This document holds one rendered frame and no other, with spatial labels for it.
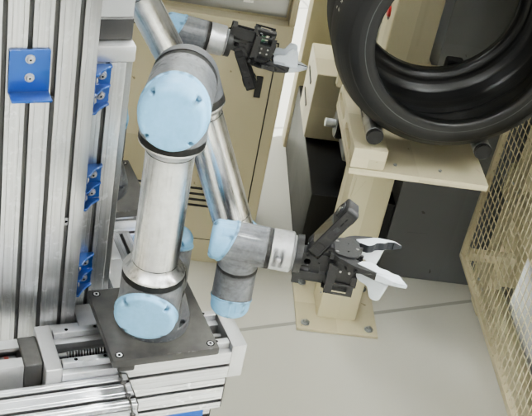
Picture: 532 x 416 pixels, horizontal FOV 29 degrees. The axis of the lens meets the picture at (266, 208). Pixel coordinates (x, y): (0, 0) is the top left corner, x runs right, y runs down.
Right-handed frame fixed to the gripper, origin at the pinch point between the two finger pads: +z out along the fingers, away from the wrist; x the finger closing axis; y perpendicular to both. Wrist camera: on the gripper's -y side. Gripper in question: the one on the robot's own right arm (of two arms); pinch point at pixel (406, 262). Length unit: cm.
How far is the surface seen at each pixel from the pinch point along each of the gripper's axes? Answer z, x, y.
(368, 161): -1, -77, 13
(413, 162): 12, -86, 14
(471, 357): 52, -120, 91
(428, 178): 15, -79, 16
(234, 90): -39, -135, 21
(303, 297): -4, -134, 88
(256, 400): -15, -83, 96
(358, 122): -4, -90, 8
